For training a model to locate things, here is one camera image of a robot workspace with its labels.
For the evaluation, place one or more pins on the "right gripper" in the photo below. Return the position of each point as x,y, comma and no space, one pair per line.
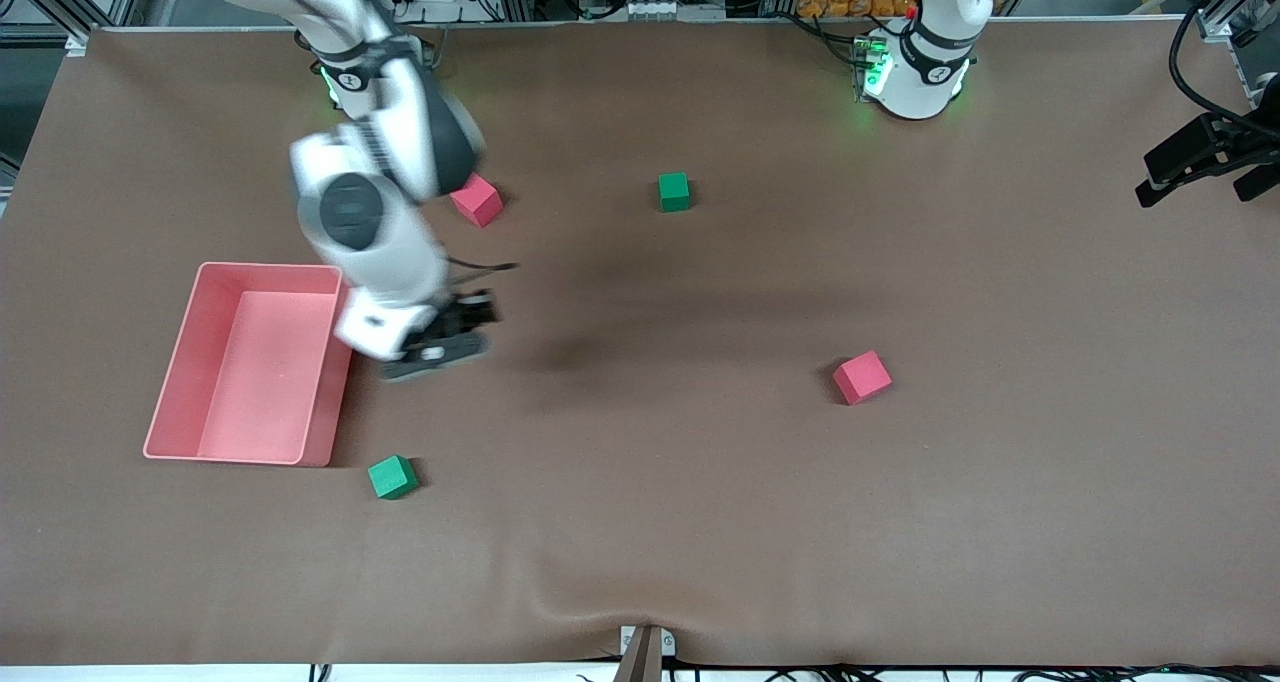
470,313

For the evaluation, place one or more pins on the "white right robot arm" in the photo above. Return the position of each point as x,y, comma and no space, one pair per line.
350,212

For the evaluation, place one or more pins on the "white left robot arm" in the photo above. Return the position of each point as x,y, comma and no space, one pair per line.
925,82

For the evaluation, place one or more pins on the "pink foam cube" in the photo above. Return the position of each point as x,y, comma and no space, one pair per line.
480,202
862,378

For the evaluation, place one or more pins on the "green foam cube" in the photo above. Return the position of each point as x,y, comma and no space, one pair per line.
674,192
391,478

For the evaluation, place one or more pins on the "pink plastic bin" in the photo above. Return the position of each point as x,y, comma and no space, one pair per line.
260,382

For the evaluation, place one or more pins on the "brown table mat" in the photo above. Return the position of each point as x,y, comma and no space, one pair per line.
640,462

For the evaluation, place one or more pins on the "white terminal block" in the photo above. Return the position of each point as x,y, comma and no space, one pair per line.
670,8

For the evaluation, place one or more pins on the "aluminium frame profile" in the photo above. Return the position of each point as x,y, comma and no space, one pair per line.
60,7
1215,24

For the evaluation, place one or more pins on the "aluminium camera mount post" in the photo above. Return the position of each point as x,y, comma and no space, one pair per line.
645,657

